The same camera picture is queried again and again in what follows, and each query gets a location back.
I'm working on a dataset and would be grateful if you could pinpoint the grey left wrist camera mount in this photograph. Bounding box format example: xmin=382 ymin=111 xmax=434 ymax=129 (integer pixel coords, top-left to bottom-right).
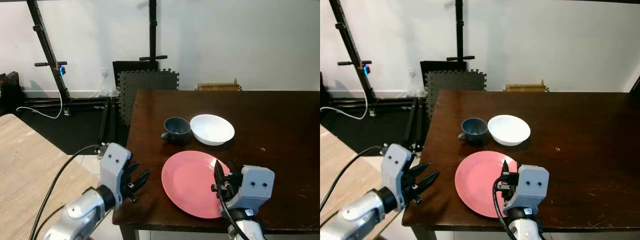
xmin=380 ymin=143 xmax=414 ymax=207
xmin=97 ymin=142 xmax=133 ymax=207

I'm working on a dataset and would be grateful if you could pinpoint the pink round plate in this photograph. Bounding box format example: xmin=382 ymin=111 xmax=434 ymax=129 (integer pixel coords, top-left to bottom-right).
xmin=454 ymin=151 xmax=519 ymax=219
xmin=161 ymin=150 xmax=234 ymax=219

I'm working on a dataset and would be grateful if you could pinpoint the white bowl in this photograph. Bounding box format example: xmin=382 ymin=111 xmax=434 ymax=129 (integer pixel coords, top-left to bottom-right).
xmin=190 ymin=114 xmax=235 ymax=146
xmin=487 ymin=114 xmax=532 ymax=147

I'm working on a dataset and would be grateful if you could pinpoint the black board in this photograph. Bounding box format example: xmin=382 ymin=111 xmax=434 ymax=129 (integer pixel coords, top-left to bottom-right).
xmin=420 ymin=60 xmax=466 ymax=89
xmin=112 ymin=60 xmax=159 ymax=89

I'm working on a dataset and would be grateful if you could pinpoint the white cable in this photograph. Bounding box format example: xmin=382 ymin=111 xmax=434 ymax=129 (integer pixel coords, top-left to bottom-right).
xmin=320 ymin=67 xmax=371 ymax=121
xmin=16 ymin=66 xmax=69 ymax=120

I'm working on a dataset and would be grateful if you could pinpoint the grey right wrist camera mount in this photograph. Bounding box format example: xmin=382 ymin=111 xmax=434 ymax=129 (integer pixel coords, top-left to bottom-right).
xmin=502 ymin=165 xmax=550 ymax=217
xmin=222 ymin=165 xmax=276 ymax=212

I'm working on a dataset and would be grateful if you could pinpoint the blue-grey cup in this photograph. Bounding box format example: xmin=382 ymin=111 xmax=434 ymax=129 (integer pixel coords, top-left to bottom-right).
xmin=160 ymin=117 xmax=192 ymax=142
xmin=458 ymin=117 xmax=489 ymax=143

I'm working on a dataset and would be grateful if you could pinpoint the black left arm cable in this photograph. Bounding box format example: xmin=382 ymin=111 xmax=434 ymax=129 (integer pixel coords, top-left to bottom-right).
xmin=28 ymin=144 xmax=104 ymax=240
xmin=320 ymin=145 xmax=387 ymax=212

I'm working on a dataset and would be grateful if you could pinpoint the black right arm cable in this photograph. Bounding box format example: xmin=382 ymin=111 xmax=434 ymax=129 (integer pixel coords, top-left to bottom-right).
xmin=215 ymin=185 xmax=251 ymax=240
xmin=492 ymin=176 xmax=517 ymax=240

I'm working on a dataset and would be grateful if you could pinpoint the dark wooden table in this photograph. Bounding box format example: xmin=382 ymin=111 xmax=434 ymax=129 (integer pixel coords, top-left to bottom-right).
xmin=401 ymin=90 xmax=640 ymax=240
xmin=112 ymin=90 xmax=321 ymax=240

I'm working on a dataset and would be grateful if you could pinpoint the black floor mat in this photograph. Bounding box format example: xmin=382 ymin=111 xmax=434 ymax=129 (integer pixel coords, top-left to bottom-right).
xmin=17 ymin=98 xmax=121 ymax=156
xmin=320 ymin=98 xmax=427 ymax=156

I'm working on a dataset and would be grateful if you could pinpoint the grey foam puzzle mat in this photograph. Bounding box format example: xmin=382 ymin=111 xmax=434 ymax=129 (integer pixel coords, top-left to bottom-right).
xmin=425 ymin=69 xmax=487 ymax=120
xmin=118 ymin=69 xmax=180 ymax=126

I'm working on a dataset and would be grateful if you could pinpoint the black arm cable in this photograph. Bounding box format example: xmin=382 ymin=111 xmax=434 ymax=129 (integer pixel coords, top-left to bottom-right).
xmin=28 ymin=144 xmax=104 ymax=240
xmin=215 ymin=185 xmax=251 ymax=240
xmin=320 ymin=145 xmax=387 ymax=212
xmin=492 ymin=176 xmax=517 ymax=240

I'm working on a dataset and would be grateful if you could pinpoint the light wooden table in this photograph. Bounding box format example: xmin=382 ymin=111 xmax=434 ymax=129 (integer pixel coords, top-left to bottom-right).
xmin=320 ymin=124 xmax=397 ymax=240

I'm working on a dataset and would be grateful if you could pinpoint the black metal frame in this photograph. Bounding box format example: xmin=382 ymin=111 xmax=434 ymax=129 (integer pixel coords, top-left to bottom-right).
xmin=327 ymin=0 xmax=476 ymax=143
xmin=22 ymin=0 xmax=169 ymax=143

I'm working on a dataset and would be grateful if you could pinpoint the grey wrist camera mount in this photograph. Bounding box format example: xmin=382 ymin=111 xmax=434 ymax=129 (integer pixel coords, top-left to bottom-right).
xmin=97 ymin=142 xmax=133 ymax=207
xmin=502 ymin=165 xmax=550 ymax=217
xmin=380 ymin=143 xmax=414 ymax=207
xmin=222 ymin=165 xmax=276 ymax=212

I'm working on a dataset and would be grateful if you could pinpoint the wooden crate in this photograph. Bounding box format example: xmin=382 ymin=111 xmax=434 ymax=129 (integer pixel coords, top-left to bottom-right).
xmin=503 ymin=79 xmax=550 ymax=93
xmin=196 ymin=78 xmax=243 ymax=92

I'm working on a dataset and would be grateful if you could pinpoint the dark furniture piece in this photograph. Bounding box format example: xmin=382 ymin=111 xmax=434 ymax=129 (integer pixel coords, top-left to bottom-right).
xmin=0 ymin=71 xmax=24 ymax=116

